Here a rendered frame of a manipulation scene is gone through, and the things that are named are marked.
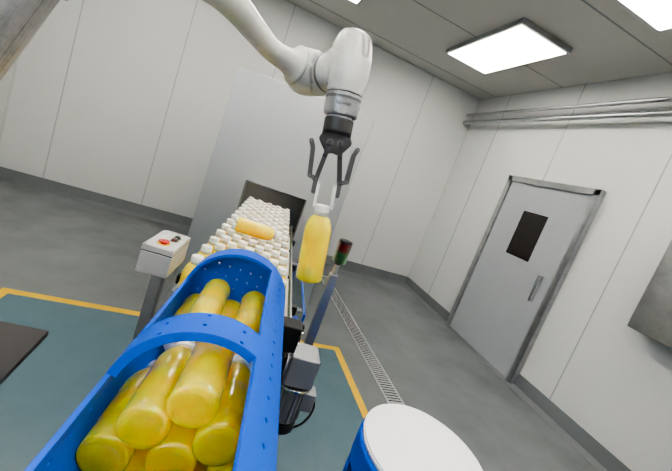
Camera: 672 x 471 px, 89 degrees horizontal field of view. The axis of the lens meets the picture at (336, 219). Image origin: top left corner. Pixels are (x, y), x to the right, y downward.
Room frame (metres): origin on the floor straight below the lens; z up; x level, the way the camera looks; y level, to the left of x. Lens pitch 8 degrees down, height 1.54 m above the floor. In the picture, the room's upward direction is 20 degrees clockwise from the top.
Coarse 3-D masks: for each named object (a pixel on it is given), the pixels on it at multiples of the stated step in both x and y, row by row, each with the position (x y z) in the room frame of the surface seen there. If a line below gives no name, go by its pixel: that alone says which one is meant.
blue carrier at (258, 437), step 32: (224, 256) 0.88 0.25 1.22; (256, 256) 0.92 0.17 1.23; (192, 288) 0.92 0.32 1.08; (256, 288) 0.95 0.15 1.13; (160, 320) 0.70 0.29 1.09; (192, 320) 0.52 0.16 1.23; (224, 320) 0.54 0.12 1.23; (128, 352) 0.47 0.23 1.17; (160, 352) 0.70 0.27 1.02; (256, 352) 0.51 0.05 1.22; (256, 384) 0.45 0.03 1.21; (96, 416) 0.46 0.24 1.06; (256, 416) 0.40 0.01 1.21; (64, 448) 0.38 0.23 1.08; (256, 448) 0.36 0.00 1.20
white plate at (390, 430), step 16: (368, 416) 0.71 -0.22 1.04; (384, 416) 0.73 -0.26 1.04; (400, 416) 0.75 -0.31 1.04; (416, 416) 0.78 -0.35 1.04; (368, 432) 0.66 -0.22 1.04; (384, 432) 0.68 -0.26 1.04; (400, 432) 0.70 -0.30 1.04; (416, 432) 0.72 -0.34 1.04; (432, 432) 0.74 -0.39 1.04; (448, 432) 0.76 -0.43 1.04; (368, 448) 0.62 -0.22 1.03; (384, 448) 0.64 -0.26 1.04; (400, 448) 0.65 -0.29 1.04; (416, 448) 0.67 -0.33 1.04; (432, 448) 0.69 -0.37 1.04; (448, 448) 0.70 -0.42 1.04; (464, 448) 0.72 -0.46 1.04; (384, 464) 0.60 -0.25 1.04; (400, 464) 0.61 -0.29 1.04; (416, 464) 0.62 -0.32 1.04; (432, 464) 0.64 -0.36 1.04; (448, 464) 0.66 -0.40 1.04; (464, 464) 0.67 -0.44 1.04
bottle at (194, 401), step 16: (192, 352) 0.52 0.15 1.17; (208, 352) 0.51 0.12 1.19; (224, 352) 0.53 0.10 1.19; (192, 368) 0.47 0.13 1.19; (208, 368) 0.47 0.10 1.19; (224, 368) 0.50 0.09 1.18; (176, 384) 0.44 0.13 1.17; (192, 384) 0.43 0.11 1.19; (208, 384) 0.44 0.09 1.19; (224, 384) 0.48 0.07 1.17; (176, 400) 0.42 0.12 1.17; (192, 400) 0.43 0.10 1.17; (208, 400) 0.43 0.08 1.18; (176, 416) 0.42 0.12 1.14; (192, 416) 0.43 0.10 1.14; (208, 416) 0.43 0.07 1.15
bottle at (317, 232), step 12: (312, 216) 0.87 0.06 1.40; (324, 216) 0.87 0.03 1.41; (312, 228) 0.86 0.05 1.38; (324, 228) 0.86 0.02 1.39; (312, 240) 0.85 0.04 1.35; (324, 240) 0.86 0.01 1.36; (300, 252) 0.88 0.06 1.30; (312, 252) 0.85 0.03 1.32; (324, 252) 0.87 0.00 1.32; (300, 264) 0.87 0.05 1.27; (312, 264) 0.85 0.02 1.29; (324, 264) 0.88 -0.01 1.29; (300, 276) 0.86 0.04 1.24; (312, 276) 0.85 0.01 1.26
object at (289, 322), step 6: (288, 318) 1.11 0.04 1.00; (288, 324) 1.07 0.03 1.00; (294, 324) 1.08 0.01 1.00; (300, 324) 1.09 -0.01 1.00; (288, 330) 1.05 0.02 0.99; (294, 330) 1.06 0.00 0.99; (300, 330) 1.06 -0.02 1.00; (288, 336) 1.05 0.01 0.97; (294, 336) 1.06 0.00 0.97; (300, 336) 1.11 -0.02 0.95; (288, 342) 1.06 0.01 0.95; (294, 342) 1.06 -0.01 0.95; (288, 348) 1.06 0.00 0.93; (294, 348) 1.06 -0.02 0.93
